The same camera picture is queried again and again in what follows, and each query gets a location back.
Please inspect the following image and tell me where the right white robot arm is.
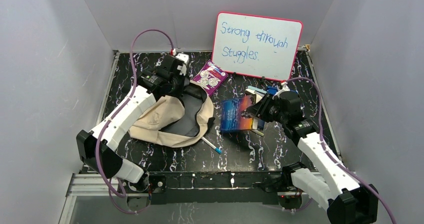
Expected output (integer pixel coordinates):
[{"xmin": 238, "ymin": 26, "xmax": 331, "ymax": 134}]
[{"xmin": 242, "ymin": 91, "xmax": 378, "ymax": 224}]

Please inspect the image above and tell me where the beige canvas backpack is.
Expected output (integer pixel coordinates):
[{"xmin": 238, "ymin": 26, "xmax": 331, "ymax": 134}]
[{"xmin": 128, "ymin": 81, "xmax": 215, "ymax": 148}]

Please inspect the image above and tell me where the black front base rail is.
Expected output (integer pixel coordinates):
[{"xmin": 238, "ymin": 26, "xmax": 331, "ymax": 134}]
[{"xmin": 149, "ymin": 171, "xmax": 302, "ymax": 209}]

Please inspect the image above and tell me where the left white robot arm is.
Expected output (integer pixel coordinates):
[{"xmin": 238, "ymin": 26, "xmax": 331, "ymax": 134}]
[{"xmin": 76, "ymin": 53, "xmax": 189, "ymax": 192}]

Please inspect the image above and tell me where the pink framed whiteboard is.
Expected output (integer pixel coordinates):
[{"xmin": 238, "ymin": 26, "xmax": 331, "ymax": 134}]
[{"xmin": 211, "ymin": 12, "xmax": 303, "ymax": 80}]

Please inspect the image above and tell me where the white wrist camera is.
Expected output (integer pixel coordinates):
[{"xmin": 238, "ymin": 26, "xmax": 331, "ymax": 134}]
[
  {"xmin": 175, "ymin": 53, "xmax": 190, "ymax": 76},
  {"xmin": 273, "ymin": 81, "xmax": 290, "ymax": 99}
]

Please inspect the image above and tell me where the white marker blue cap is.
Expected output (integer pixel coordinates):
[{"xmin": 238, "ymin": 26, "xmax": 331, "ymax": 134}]
[{"xmin": 201, "ymin": 137, "xmax": 222, "ymax": 154}]

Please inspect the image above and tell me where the blue black stapler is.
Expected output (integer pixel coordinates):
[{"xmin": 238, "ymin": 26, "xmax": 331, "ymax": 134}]
[{"xmin": 266, "ymin": 86, "xmax": 278, "ymax": 96}]

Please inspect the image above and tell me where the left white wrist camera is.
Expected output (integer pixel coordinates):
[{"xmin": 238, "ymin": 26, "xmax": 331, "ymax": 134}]
[{"xmin": 175, "ymin": 53, "xmax": 190, "ymax": 76}]

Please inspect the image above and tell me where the light blue white stapler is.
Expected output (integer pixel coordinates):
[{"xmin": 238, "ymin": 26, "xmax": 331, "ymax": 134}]
[{"xmin": 244, "ymin": 86, "xmax": 267, "ymax": 100}]

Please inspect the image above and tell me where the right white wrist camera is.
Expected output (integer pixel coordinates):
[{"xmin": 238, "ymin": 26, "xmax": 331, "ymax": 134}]
[{"xmin": 273, "ymin": 81, "xmax": 290, "ymax": 99}]

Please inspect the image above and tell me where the purple colouring book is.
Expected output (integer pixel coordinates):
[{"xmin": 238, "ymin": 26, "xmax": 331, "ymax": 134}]
[{"xmin": 192, "ymin": 60, "xmax": 229, "ymax": 96}]

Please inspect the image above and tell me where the Jane Eyre paperback book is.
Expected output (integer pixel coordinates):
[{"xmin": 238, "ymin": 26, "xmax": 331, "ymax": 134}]
[{"xmin": 220, "ymin": 95, "xmax": 258, "ymax": 133}]

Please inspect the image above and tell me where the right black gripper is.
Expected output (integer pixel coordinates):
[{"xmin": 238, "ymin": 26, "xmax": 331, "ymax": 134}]
[{"xmin": 246, "ymin": 92, "xmax": 288, "ymax": 125}]

